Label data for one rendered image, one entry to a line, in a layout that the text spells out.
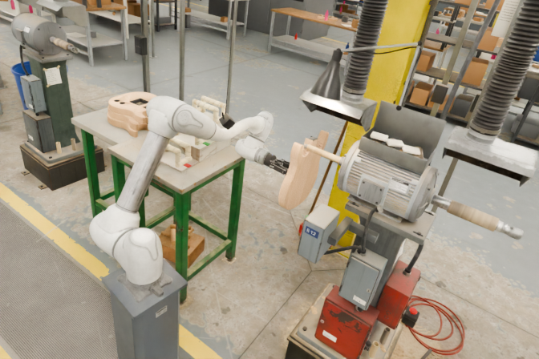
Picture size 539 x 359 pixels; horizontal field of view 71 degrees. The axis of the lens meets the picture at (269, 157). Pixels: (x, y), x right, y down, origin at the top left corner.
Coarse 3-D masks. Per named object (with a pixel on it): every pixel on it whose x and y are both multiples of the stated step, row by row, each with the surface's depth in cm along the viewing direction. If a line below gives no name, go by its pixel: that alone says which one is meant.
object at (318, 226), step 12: (324, 204) 168; (312, 216) 160; (324, 216) 161; (336, 216) 162; (312, 228) 157; (324, 228) 154; (300, 240) 163; (312, 240) 159; (324, 240) 160; (300, 252) 166; (312, 252) 162; (324, 252) 168; (360, 252) 170
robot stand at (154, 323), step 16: (112, 272) 173; (176, 272) 178; (112, 288) 165; (176, 288) 170; (112, 304) 173; (128, 304) 160; (144, 304) 161; (160, 304) 167; (176, 304) 176; (128, 320) 164; (144, 320) 163; (160, 320) 172; (176, 320) 182; (128, 336) 171; (144, 336) 168; (160, 336) 178; (176, 336) 188; (128, 352) 179; (144, 352) 173; (160, 352) 183; (176, 352) 195
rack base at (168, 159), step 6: (162, 156) 220; (168, 156) 221; (174, 156) 222; (162, 162) 215; (168, 162) 216; (174, 162) 216; (192, 162) 219; (198, 162) 220; (174, 168) 212; (180, 168) 211; (186, 168) 213
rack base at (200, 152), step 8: (176, 136) 227; (184, 136) 228; (192, 136) 229; (176, 144) 226; (192, 144) 221; (200, 144) 222; (216, 144) 230; (184, 152) 224; (192, 152) 221; (200, 152) 218; (208, 152) 226; (200, 160) 221
